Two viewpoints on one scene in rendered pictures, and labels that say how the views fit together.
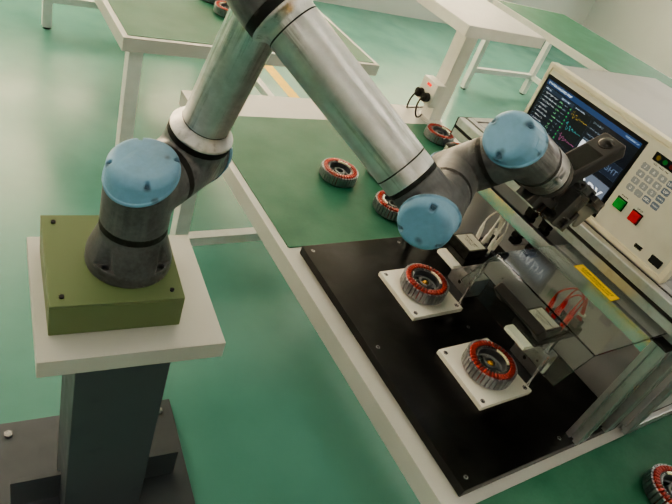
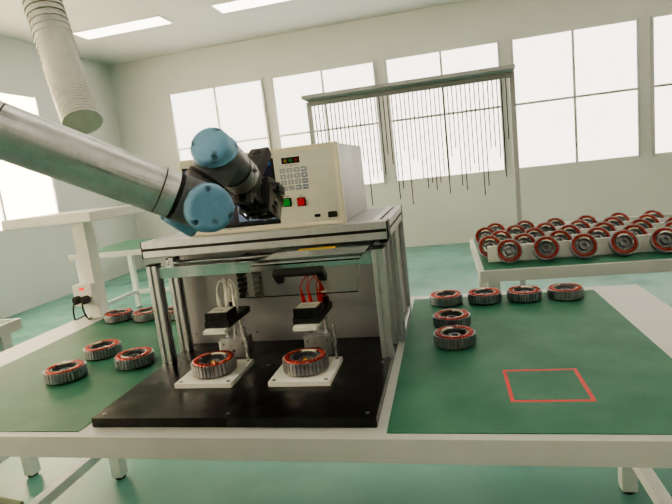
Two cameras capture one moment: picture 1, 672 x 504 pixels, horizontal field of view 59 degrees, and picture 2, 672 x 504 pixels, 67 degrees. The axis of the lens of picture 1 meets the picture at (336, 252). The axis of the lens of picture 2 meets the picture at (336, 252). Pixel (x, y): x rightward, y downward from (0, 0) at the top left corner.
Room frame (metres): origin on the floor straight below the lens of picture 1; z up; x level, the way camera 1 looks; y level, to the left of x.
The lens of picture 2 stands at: (-0.09, 0.19, 1.25)
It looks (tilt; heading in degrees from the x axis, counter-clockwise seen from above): 9 degrees down; 326
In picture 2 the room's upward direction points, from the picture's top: 6 degrees counter-clockwise
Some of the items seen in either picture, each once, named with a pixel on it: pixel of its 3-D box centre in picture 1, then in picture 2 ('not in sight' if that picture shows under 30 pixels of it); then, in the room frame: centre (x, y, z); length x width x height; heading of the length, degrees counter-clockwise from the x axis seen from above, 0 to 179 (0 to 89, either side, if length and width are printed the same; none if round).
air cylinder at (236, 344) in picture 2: (468, 278); (237, 344); (1.21, -0.32, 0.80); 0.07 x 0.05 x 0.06; 43
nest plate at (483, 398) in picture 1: (483, 371); (307, 370); (0.94, -0.38, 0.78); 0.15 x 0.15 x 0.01; 43
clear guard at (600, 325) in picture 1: (572, 304); (317, 265); (0.90, -0.43, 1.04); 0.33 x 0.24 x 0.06; 133
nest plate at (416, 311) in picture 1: (420, 291); (215, 373); (1.12, -0.22, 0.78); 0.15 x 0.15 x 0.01; 43
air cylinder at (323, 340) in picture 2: (533, 352); (319, 341); (1.04, -0.49, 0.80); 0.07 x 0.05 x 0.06; 43
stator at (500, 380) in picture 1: (489, 364); (305, 361); (0.94, -0.38, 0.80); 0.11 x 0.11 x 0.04
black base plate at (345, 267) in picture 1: (452, 333); (263, 375); (1.04, -0.31, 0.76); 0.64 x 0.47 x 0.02; 43
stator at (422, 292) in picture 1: (424, 283); (214, 363); (1.12, -0.22, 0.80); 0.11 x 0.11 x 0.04
